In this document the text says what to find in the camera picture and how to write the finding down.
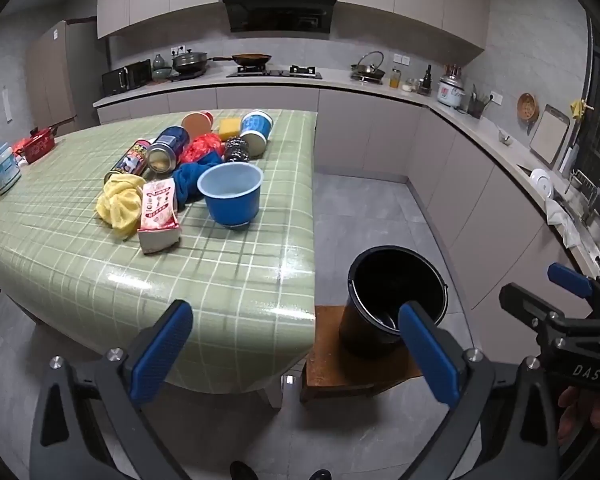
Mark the black yellow printed can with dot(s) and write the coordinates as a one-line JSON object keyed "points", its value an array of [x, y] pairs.
{"points": [[127, 160]]}

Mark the yellow cloth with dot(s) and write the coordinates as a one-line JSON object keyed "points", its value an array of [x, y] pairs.
{"points": [[117, 205]]}

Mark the yellow sponge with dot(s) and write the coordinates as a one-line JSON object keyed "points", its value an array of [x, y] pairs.
{"points": [[228, 127]]}

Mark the blue plastic bowl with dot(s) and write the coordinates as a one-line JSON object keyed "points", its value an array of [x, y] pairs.
{"points": [[232, 195]]}

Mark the green ceramic jar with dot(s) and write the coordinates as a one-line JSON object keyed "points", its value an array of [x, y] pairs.
{"points": [[160, 62]]}

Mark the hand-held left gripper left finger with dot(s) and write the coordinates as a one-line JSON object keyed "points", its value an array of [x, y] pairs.
{"points": [[162, 355]]}

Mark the black bucket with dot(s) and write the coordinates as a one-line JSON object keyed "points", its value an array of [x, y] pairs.
{"points": [[355, 330]]}

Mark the kitchen counter with cabinets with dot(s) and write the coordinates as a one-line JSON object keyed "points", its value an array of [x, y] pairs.
{"points": [[360, 125]]}

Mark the blue white paper cup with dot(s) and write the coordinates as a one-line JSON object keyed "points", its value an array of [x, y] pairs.
{"points": [[256, 130]]}

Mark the pale blue tub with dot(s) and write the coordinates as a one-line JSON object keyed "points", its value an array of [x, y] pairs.
{"points": [[2, 167]]}

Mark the black utensil holder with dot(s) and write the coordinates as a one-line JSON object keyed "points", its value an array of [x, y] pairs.
{"points": [[476, 106]]}

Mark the blue drink can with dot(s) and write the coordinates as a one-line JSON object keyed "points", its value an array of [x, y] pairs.
{"points": [[167, 147]]}

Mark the wooden stool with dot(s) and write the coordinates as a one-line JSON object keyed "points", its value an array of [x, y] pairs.
{"points": [[325, 360]]}

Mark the blue cloth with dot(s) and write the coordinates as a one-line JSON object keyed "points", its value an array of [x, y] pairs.
{"points": [[187, 180]]}

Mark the pale cutting board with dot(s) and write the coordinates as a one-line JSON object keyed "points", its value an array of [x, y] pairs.
{"points": [[549, 135]]}

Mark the black frying pan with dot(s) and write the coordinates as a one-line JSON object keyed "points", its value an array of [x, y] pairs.
{"points": [[250, 59]]}

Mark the dark glass bottle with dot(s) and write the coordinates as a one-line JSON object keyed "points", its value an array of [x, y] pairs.
{"points": [[426, 80]]}

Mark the round bamboo basket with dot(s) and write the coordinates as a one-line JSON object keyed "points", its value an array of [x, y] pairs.
{"points": [[527, 106]]}

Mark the black microwave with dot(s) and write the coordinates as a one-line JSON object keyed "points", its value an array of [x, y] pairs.
{"points": [[125, 77]]}

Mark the red paper cup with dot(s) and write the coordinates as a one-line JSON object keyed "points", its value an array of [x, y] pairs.
{"points": [[197, 121]]}

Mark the black range hood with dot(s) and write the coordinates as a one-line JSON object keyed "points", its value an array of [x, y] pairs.
{"points": [[280, 7]]}

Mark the dark wok with lid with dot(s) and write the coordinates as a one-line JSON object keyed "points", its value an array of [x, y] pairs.
{"points": [[190, 61]]}

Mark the person's black shoe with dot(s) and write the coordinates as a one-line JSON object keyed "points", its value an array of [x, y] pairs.
{"points": [[320, 475], [242, 471]]}

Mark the person's right hand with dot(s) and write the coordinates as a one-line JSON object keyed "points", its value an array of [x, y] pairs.
{"points": [[577, 407]]}

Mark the green checked tablecloth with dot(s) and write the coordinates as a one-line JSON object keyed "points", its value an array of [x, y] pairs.
{"points": [[80, 270]]}

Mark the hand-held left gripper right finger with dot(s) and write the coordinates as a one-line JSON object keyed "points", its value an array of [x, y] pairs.
{"points": [[427, 355]]}

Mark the red plastic bag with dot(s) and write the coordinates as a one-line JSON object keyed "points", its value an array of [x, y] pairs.
{"points": [[202, 147]]}

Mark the red white snack packet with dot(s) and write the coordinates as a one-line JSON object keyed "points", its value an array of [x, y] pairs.
{"points": [[157, 215]]}

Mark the white rice cooker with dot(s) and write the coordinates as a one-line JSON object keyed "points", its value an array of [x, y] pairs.
{"points": [[451, 91]]}

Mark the white dish cloth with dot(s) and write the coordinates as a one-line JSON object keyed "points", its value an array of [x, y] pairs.
{"points": [[562, 220]]}

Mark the white plate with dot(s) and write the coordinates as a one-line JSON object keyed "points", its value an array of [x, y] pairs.
{"points": [[542, 180]]}

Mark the beige refrigerator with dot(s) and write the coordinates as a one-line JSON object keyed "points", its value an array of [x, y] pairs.
{"points": [[60, 77]]}

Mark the red box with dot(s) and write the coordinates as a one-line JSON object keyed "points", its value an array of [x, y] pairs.
{"points": [[39, 144]]}

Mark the yellow hanging rag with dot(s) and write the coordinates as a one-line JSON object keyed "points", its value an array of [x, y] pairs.
{"points": [[577, 108]]}

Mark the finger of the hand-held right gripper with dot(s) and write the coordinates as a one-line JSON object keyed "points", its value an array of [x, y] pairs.
{"points": [[522, 302], [570, 277]]}

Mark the black gas stove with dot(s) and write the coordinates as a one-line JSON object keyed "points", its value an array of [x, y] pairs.
{"points": [[275, 73]]}

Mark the yellow oil bottle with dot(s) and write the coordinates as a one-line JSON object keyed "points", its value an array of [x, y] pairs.
{"points": [[395, 80]]}

